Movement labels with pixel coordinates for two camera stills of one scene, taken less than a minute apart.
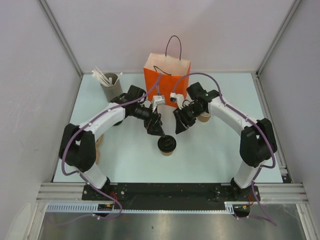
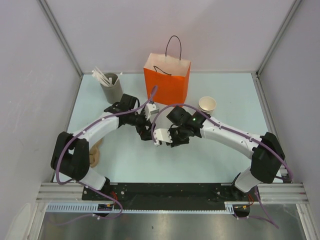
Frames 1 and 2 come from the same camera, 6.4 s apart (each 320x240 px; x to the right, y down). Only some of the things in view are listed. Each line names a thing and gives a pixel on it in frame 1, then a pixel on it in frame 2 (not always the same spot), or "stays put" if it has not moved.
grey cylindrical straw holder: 111,92 stays put
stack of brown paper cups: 204,117 -> 207,105
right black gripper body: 189,113 -> 178,136
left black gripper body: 148,122 -> 139,121
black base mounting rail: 171,196 stays put
